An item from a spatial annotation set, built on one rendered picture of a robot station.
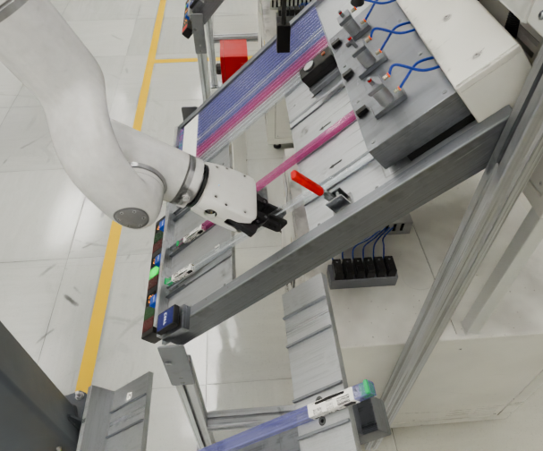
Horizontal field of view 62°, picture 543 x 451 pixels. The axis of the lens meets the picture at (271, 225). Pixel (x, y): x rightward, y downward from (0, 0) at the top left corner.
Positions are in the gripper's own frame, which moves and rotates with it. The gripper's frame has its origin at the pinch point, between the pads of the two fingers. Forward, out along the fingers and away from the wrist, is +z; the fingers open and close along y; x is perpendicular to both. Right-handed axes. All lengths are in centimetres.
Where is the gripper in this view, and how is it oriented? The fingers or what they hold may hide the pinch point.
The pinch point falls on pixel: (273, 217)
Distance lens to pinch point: 80.2
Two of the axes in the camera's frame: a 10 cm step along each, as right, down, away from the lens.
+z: 8.2, 3.4, 4.6
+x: -5.7, 5.5, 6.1
